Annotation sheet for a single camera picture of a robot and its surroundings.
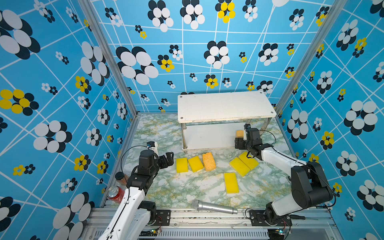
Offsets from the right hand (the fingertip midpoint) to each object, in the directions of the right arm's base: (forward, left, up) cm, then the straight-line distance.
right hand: (242, 140), depth 94 cm
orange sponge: (-12, +22, -6) cm, 26 cm away
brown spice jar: (-25, +70, -1) cm, 74 cm away
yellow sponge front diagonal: (-15, +3, -6) cm, 17 cm away
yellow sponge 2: (-13, +30, -7) cm, 33 cm away
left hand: (-14, +45, +7) cm, 48 cm away
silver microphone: (-37, +28, -4) cm, 46 cm away
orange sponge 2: (+5, +1, +1) cm, 5 cm away
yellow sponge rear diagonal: (-11, -5, -9) cm, 15 cm away
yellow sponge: (-14, +39, -7) cm, 42 cm away
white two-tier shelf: (+23, +19, -7) cm, 31 cm away
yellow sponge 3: (-24, +9, -8) cm, 27 cm away
